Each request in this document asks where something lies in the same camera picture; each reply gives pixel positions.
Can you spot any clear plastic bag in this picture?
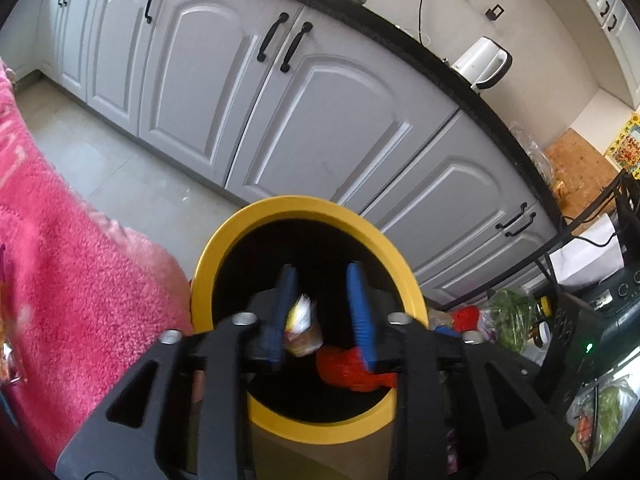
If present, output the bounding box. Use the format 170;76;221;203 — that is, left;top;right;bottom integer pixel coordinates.
510;122;558;196

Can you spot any thin power cable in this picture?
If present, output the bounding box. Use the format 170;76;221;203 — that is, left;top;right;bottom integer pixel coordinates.
416;0;433;46

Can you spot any pink fleece blanket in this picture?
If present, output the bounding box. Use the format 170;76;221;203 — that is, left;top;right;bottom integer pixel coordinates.
0;60;193;471

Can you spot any white kitchen base cabinet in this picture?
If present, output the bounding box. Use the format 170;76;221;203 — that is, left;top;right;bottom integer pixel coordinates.
37;0;558;311

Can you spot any colourful wall poster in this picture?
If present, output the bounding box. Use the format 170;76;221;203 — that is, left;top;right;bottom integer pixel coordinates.
604;110;640;181

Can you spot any red plastic bag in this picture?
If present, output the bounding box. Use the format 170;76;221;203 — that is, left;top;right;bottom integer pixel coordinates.
450;306;482;333

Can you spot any black kitchen countertop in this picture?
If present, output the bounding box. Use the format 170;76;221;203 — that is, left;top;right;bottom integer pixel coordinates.
42;0;568;223

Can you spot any white electric kettle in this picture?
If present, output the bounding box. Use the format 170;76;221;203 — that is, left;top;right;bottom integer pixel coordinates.
451;36;513;92

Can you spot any crumpled red bag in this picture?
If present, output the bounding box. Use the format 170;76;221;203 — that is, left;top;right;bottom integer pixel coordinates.
315;345;398;393

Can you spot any yellow rimmed waste bin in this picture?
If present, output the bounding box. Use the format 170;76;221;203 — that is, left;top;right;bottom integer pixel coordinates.
190;195;430;480

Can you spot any clear bag of vegetables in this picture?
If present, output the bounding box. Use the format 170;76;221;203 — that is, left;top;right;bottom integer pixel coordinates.
565;375;640;466

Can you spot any brown cork board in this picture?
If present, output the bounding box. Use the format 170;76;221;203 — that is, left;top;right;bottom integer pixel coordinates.
542;129;621;206

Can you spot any white wall cabinet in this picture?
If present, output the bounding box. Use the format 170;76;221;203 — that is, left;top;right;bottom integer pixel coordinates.
555;0;640;111

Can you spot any bag of green vegetables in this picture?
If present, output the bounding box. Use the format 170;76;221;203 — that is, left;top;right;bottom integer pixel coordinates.
482;287;538;353

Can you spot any black stereo appliance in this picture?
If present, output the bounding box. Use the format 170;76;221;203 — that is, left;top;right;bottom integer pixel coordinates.
520;265;640;401

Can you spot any white paper sheet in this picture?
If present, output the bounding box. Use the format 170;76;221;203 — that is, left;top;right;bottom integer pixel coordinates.
547;212;626;288

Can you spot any small white yellow wrapper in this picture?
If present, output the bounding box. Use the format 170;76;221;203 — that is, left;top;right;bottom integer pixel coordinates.
282;294;325;358

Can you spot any black metal rack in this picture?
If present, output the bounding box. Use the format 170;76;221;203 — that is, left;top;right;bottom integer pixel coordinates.
440;167;640;311

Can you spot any black appliance cable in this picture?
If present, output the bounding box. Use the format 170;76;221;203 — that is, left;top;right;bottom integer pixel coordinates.
562;215;623;251

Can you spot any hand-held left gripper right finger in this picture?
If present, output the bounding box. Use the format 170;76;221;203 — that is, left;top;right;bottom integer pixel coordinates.
346;262;587;480

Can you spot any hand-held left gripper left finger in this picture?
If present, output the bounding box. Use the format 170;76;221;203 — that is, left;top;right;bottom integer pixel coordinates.
55;264;301;480

